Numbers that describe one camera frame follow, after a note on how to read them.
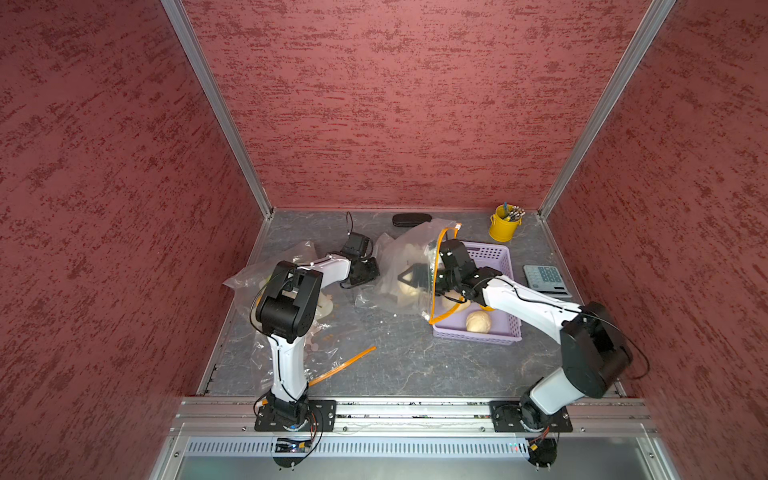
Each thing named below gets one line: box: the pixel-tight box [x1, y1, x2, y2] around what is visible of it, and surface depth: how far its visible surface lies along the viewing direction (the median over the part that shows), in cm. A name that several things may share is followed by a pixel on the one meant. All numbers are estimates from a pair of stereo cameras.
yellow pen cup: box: [488, 204, 522, 242], surface depth 112 cm
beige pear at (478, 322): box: [466, 310, 491, 334], surface depth 86 cm
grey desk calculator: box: [523, 265, 573, 298], surface depth 102 cm
